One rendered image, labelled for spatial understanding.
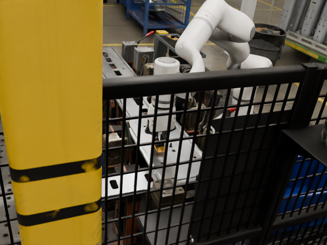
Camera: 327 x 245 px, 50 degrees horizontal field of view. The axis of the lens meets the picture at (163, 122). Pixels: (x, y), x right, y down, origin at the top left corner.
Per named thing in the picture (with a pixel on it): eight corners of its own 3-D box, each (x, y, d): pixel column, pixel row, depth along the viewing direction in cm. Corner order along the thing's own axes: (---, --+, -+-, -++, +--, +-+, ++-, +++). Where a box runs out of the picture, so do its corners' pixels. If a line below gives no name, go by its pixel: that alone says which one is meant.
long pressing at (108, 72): (81, 49, 222) (80, 46, 222) (115, 48, 231) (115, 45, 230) (161, 188, 114) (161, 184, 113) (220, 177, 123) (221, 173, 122)
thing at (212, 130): (185, 241, 76) (208, 119, 61) (269, 218, 85) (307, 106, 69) (189, 248, 75) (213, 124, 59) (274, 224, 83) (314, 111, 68)
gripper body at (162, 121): (172, 95, 127) (169, 122, 133) (145, 98, 123) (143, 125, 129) (180, 105, 121) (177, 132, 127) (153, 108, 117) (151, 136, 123)
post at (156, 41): (148, 96, 238) (154, 32, 216) (159, 96, 241) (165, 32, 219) (152, 101, 232) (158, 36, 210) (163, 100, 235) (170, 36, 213)
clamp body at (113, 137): (96, 201, 147) (96, 131, 130) (123, 195, 152) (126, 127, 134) (101, 216, 140) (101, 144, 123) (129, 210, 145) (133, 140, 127)
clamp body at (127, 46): (117, 92, 240) (119, 41, 222) (133, 90, 244) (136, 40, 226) (121, 98, 232) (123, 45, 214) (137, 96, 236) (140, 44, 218)
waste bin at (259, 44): (227, 76, 476) (237, 22, 439) (261, 74, 492) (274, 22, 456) (245, 91, 435) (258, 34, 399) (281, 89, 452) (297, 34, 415)
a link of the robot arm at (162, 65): (182, 96, 122) (160, 88, 126) (187, 61, 116) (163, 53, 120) (169, 104, 116) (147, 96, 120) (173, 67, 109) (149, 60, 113)
